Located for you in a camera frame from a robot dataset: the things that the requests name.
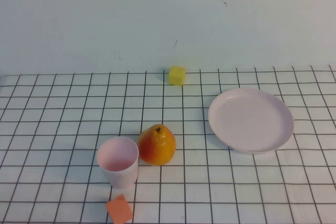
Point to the pink round plate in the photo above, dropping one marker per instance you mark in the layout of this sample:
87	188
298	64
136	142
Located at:
249	121

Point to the orange cube block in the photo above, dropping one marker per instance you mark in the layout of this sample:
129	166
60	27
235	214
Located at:
119	209

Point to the orange yellow toy pear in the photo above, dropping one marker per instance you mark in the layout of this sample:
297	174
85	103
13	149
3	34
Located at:
157	146

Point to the yellow cube block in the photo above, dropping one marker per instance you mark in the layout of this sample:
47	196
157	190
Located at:
177	76

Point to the pink plastic cup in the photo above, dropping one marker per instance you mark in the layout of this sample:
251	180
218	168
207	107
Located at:
123	175

